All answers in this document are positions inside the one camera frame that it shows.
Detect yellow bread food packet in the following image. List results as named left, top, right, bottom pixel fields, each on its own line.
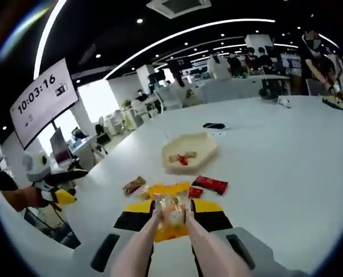
left=148, top=181, right=191, bottom=243

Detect beige hexagonal container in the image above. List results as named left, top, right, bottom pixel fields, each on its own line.
left=161, top=132, right=220, bottom=175

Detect pink food tongs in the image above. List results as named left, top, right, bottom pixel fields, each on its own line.
left=109, top=209, right=254, bottom=277

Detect red food bar packet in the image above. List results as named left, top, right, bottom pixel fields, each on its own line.
left=188, top=186, right=204, bottom=199
left=191, top=175, right=229, bottom=196

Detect white counter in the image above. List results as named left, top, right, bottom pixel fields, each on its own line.
left=201, top=74, right=290, bottom=103

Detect large white display screen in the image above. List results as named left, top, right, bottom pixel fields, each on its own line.
left=9, top=57, right=80, bottom=150

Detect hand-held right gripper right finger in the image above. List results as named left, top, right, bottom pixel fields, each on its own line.
left=190, top=198, right=276, bottom=277

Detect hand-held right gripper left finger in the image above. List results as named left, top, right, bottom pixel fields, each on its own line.
left=73, top=200, right=157, bottom=277

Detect black hanging sign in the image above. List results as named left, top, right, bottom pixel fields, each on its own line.
left=167, top=58, right=194, bottom=72

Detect black office chair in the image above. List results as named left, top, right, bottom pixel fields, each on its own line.
left=95, top=125, right=111, bottom=147

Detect person's legs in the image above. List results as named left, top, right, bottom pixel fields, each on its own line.
left=24, top=207, right=81, bottom=249

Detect desktop monitor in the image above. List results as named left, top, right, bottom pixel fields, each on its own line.
left=49, top=126, right=74, bottom=165

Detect dark grey pouch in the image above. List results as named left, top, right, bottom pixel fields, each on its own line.
left=259, top=89, right=278, bottom=102

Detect person's left hand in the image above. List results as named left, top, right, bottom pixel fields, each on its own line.
left=27, top=186, right=50, bottom=209

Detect brown gold food packet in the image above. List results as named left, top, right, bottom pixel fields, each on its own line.
left=122, top=175, right=146, bottom=196

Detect ceiling air conditioner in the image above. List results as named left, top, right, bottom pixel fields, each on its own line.
left=146, top=0, right=212, bottom=20

